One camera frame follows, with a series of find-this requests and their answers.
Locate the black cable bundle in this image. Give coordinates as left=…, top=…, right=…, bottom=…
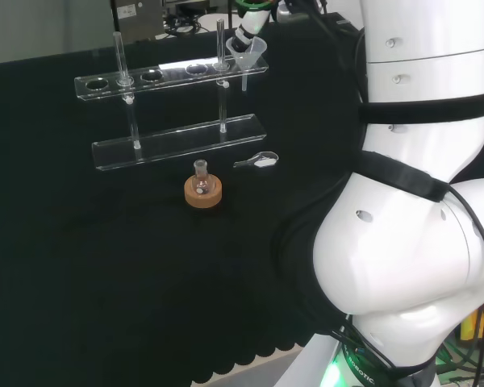
left=163, top=10, right=211, bottom=38

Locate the round-bottom glass flask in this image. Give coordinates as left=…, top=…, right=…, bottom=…
left=190, top=158, right=215, bottom=198

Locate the glass weighing funnel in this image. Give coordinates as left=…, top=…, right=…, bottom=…
left=232, top=150, right=280, bottom=170

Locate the grey equipment box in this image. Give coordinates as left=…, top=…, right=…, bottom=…
left=110, top=0, right=165, bottom=44

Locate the yellow stop button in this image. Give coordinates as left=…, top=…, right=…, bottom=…
left=459, top=310, right=484, bottom=343

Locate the cork ring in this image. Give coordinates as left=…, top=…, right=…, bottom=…
left=183, top=173, right=223, bottom=210

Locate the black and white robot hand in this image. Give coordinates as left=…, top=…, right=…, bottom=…
left=232, top=0, right=283, bottom=53

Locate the clear acrylic funnel stand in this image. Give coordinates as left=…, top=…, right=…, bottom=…
left=73, top=19, right=269, bottom=173

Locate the translucent plastic funnel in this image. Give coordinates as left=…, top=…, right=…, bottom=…
left=225, top=35, right=268, bottom=93

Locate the black bench cloth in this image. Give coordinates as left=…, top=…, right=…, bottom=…
left=0, top=11, right=484, bottom=387

